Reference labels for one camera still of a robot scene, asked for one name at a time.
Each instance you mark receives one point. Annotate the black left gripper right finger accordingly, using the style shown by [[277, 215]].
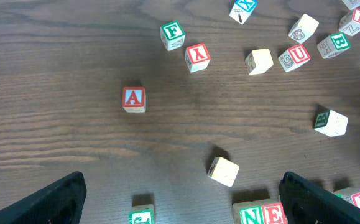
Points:
[[305, 203]]

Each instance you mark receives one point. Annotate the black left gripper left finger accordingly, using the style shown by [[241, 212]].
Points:
[[59, 202]]

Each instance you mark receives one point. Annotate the red E wooden block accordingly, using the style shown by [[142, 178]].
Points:
[[273, 212]]

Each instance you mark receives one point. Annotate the green N wooden block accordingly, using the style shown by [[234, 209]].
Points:
[[248, 212]]

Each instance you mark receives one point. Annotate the green J wooden block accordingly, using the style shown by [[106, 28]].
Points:
[[142, 214]]

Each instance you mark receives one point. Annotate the yellow O side block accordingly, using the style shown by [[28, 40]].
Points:
[[330, 123]]

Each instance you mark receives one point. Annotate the yellow block lower left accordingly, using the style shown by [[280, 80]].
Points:
[[223, 171]]

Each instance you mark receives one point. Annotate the red A wooden block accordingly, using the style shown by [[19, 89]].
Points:
[[134, 99]]

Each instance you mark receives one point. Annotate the red U block upper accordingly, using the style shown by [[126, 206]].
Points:
[[294, 57]]

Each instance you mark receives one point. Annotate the yellow O top block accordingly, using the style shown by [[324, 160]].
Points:
[[258, 61]]

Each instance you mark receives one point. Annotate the green B wooden block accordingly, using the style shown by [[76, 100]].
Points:
[[333, 45]]

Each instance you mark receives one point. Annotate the yellow block centre top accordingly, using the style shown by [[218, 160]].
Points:
[[303, 29]]

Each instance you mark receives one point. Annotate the red Y wooden block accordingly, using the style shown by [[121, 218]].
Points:
[[197, 57]]

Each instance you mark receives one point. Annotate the green F wooden block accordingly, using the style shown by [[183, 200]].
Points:
[[172, 35]]

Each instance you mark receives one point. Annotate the blue X wooden block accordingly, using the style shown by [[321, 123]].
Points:
[[242, 9]]

